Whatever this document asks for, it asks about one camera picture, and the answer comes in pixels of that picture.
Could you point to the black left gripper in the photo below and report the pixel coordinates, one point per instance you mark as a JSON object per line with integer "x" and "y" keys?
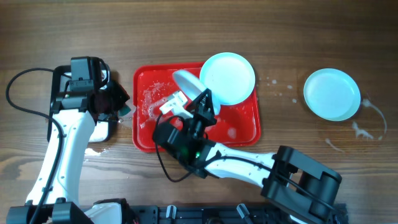
{"x": 115, "y": 98}

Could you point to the black soapy water tray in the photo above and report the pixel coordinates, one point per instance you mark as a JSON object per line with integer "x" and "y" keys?
{"x": 60, "y": 76}

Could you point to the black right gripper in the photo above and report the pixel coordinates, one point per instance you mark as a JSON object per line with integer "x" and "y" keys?
{"x": 201, "y": 115}

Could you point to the white plate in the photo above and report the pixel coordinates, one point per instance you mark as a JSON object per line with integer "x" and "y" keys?
{"x": 229, "y": 76}
{"x": 190, "y": 88}
{"x": 332, "y": 94}

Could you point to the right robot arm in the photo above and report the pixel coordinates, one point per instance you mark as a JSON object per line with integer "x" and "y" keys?
{"x": 289, "y": 179}

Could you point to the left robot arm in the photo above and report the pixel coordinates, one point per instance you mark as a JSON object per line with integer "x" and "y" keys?
{"x": 55, "y": 193}

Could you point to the red plastic tray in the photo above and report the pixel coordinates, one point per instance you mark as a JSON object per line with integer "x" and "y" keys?
{"x": 237, "y": 125}

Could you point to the green scrubbing sponge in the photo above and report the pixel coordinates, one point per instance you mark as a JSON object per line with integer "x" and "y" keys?
{"x": 125, "y": 110}

